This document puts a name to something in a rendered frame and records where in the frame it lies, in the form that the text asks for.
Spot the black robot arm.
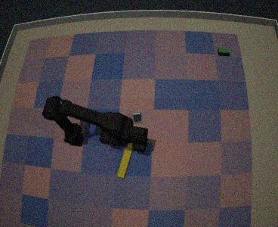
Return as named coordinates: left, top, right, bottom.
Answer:
left=42, top=96, right=148, bottom=146

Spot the yellow bar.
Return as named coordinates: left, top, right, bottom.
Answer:
left=117, top=143, right=133, bottom=179

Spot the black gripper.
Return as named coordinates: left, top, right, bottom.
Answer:
left=100, top=130, right=148, bottom=153

